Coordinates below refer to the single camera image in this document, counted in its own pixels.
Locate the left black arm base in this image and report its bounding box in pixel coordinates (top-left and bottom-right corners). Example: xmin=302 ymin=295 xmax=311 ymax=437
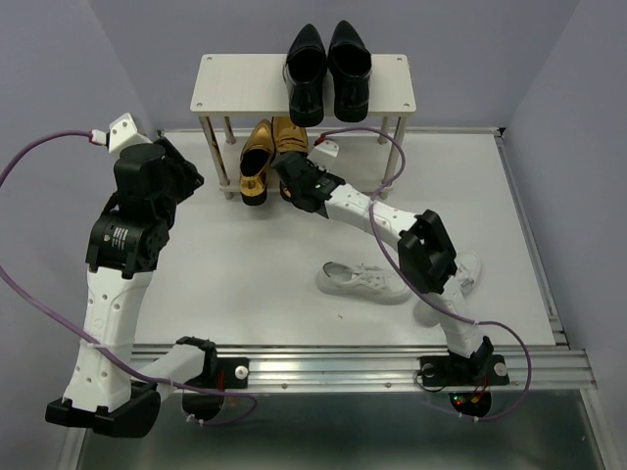
xmin=175 ymin=336 xmax=250 ymax=426

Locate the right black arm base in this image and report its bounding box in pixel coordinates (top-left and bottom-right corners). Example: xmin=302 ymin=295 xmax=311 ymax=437
xmin=413 ymin=336 xmax=509 ymax=420

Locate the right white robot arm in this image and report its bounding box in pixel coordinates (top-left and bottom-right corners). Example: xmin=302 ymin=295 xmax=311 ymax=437
xmin=272 ymin=152 xmax=494 ymax=382

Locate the black patent loafer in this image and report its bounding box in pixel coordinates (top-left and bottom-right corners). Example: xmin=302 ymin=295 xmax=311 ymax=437
xmin=283 ymin=23 xmax=327 ymax=127

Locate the black loafer with tag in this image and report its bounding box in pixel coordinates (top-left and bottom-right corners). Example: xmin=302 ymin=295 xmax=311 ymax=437
xmin=327 ymin=20 xmax=372 ymax=123

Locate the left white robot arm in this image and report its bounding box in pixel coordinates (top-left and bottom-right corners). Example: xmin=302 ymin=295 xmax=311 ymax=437
xmin=45 ymin=137 xmax=218 ymax=438

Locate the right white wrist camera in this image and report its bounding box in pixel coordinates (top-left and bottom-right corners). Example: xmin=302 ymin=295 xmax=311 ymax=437
xmin=309 ymin=140 xmax=340 ymax=166

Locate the white two-tier shoe shelf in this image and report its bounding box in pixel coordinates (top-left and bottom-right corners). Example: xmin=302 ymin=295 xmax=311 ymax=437
xmin=190 ymin=54 xmax=416 ymax=199

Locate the gold loafer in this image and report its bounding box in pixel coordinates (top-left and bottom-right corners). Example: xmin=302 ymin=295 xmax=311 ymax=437
xmin=271 ymin=116 xmax=311 ymax=203
xmin=239 ymin=119 xmax=275 ymax=207

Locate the white lace-up sneaker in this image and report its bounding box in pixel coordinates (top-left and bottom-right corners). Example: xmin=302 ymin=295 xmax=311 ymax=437
xmin=315 ymin=261 xmax=411 ymax=306

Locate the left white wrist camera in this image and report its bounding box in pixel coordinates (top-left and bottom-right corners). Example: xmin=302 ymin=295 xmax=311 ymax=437
xmin=107 ymin=113 xmax=151 ymax=159

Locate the aluminium mounting rail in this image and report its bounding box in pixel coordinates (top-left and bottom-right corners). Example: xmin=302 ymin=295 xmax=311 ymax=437
xmin=87 ymin=345 xmax=599 ymax=398

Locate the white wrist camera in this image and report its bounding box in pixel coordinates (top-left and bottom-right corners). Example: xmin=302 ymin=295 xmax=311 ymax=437
xmin=107 ymin=113 xmax=151 ymax=159
xmin=309 ymin=140 xmax=340 ymax=166

